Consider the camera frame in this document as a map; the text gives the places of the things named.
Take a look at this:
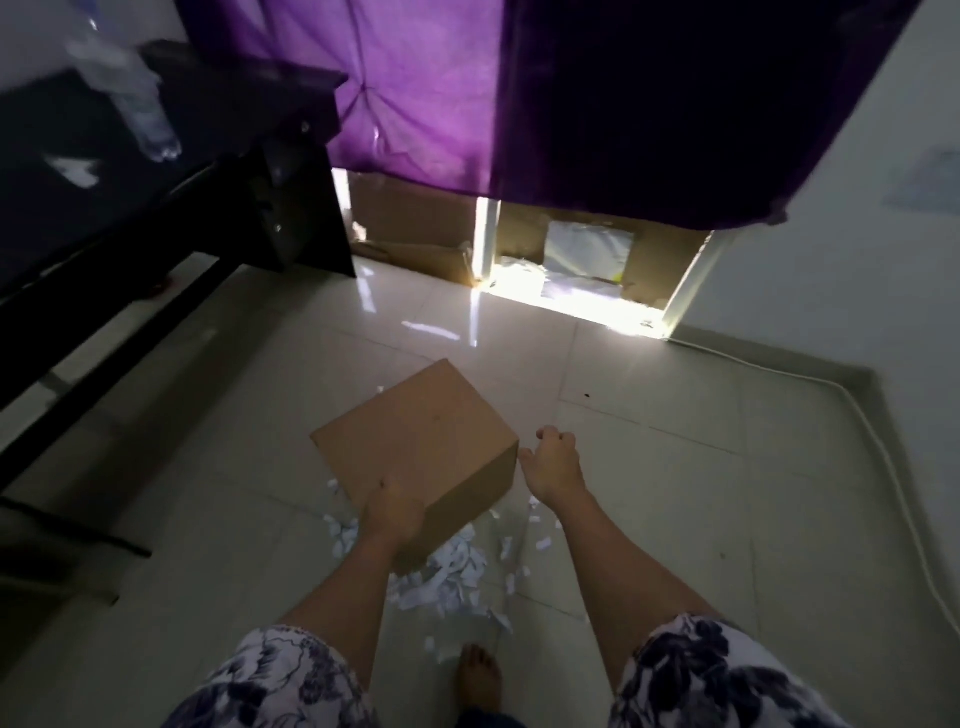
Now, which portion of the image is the person's right hand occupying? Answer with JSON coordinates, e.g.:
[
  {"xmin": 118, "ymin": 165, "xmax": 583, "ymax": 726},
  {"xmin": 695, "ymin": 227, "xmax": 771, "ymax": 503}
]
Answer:
[{"xmin": 515, "ymin": 424, "xmax": 592, "ymax": 511}]

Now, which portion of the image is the person's left hand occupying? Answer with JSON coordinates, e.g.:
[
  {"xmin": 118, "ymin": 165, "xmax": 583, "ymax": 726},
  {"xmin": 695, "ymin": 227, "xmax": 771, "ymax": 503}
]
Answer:
[{"xmin": 358, "ymin": 478, "xmax": 430, "ymax": 562}]

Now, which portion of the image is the pile of white paper scraps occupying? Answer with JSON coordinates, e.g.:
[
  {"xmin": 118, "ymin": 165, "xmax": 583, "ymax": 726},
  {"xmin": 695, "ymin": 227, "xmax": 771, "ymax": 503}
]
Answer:
[{"xmin": 321, "ymin": 385, "xmax": 573, "ymax": 663}]

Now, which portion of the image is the brown cardboard box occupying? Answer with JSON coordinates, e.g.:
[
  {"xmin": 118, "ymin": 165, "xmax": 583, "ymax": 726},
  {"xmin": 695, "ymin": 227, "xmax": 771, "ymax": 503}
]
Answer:
[
  {"xmin": 347, "ymin": 170, "xmax": 482, "ymax": 287},
  {"xmin": 308, "ymin": 357, "xmax": 521, "ymax": 576}
]

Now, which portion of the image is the person's left forearm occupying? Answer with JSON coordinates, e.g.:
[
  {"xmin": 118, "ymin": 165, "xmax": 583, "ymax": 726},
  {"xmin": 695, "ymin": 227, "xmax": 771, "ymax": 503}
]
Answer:
[{"xmin": 276, "ymin": 524, "xmax": 423, "ymax": 693}]

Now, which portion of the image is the person's right forearm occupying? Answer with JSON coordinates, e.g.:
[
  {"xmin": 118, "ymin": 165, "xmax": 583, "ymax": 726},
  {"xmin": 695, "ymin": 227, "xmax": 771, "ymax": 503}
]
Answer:
[{"xmin": 553, "ymin": 493, "xmax": 723, "ymax": 693}]

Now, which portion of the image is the person's bare foot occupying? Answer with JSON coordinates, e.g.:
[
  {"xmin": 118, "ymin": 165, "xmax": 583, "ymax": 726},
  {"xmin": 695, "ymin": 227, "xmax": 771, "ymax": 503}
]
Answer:
[{"xmin": 456, "ymin": 642, "xmax": 505, "ymax": 718}]

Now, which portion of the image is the brown cardboard sheet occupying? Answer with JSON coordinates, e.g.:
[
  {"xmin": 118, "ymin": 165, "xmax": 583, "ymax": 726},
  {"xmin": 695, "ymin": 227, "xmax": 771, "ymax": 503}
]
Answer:
[
  {"xmin": 494, "ymin": 201, "xmax": 553, "ymax": 268},
  {"xmin": 614, "ymin": 224, "xmax": 713, "ymax": 311}
]

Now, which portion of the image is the flattened brown cardboard box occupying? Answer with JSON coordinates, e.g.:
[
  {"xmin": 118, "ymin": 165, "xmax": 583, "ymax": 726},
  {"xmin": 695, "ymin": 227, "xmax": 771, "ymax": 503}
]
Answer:
[{"xmin": 347, "ymin": 170, "xmax": 482, "ymax": 287}]

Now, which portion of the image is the purple curtain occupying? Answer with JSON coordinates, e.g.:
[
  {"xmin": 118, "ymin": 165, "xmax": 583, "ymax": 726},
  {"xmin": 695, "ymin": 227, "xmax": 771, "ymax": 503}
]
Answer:
[{"xmin": 175, "ymin": 0, "xmax": 925, "ymax": 233}]

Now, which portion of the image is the black desk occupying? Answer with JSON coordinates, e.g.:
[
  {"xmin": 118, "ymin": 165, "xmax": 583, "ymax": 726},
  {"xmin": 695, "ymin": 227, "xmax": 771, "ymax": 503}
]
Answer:
[{"xmin": 0, "ymin": 40, "xmax": 358, "ymax": 603}]

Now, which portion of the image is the clear plastic bottle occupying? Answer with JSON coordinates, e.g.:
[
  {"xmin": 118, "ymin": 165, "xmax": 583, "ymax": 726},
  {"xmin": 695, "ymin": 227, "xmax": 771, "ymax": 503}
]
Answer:
[{"xmin": 62, "ymin": 0, "xmax": 186, "ymax": 163}]

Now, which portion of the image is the thick white cable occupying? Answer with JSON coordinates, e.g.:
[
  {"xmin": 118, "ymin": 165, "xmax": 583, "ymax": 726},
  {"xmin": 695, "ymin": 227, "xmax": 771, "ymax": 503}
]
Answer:
[{"xmin": 665, "ymin": 336, "xmax": 960, "ymax": 640}]

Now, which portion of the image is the white door frame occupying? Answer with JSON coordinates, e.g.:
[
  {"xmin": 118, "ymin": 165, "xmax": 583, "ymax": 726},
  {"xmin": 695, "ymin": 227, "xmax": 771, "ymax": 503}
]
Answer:
[
  {"xmin": 659, "ymin": 227, "xmax": 741, "ymax": 343},
  {"xmin": 471, "ymin": 192, "xmax": 503, "ymax": 287}
]

